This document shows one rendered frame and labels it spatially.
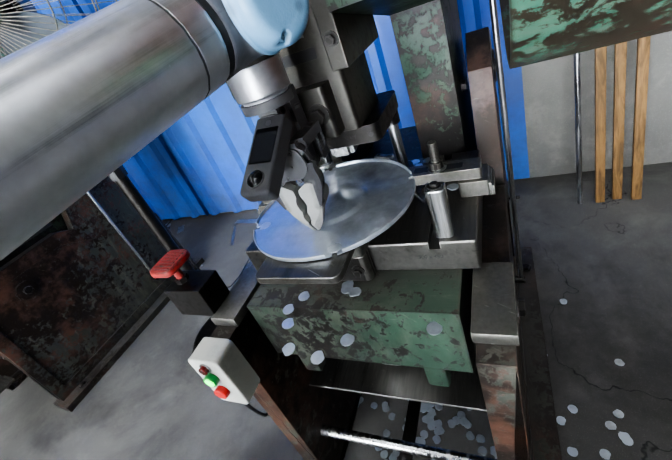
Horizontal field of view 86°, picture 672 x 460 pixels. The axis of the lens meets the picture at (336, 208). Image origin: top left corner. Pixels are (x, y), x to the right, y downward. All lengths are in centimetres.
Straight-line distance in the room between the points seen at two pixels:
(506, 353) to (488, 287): 10
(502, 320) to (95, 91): 51
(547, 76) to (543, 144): 32
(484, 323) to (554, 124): 147
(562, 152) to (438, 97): 126
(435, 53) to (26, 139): 69
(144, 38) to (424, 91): 64
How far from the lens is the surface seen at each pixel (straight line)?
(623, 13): 38
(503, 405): 63
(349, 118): 58
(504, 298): 59
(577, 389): 126
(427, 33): 79
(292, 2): 30
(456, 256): 61
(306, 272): 50
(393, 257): 63
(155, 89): 25
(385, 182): 63
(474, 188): 67
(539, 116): 191
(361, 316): 62
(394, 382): 93
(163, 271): 75
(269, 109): 48
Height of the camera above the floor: 108
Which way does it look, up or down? 29 degrees down
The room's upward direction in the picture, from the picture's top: 22 degrees counter-clockwise
